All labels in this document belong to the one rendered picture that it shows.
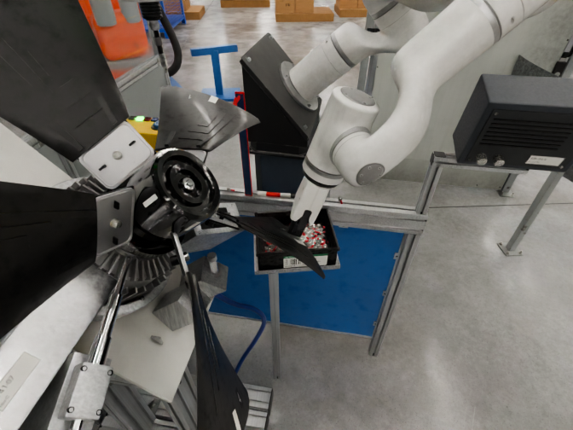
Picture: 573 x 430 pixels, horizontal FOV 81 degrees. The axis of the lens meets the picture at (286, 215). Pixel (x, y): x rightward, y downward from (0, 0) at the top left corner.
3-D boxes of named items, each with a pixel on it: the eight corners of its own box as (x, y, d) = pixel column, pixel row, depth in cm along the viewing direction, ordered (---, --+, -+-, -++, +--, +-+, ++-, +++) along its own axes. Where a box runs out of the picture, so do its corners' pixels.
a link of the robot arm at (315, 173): (309, 142, 66) (304, 153, 68) (303, 165, 60) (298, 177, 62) (349, 156, 67) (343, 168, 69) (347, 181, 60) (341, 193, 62)
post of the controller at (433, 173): (415, 213, 101) (434, 156, 88) (414, 207, 103) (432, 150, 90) (425, 215, 100) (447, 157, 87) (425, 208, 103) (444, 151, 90)
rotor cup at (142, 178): (94, 249, 48) (142, 212, 41) (102, 166, 54) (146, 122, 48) (182, 264, 59) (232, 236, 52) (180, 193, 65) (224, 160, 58)
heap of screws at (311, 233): (263, 267, 91) (263, 258, 88) (261, 231, 101) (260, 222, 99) (332, 262, 92) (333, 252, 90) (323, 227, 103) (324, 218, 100)
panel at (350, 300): (197, 312, 160) (164, 204, 117) (198, 309, 161) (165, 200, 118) (373, 339, 149) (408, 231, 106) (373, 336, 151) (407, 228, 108)
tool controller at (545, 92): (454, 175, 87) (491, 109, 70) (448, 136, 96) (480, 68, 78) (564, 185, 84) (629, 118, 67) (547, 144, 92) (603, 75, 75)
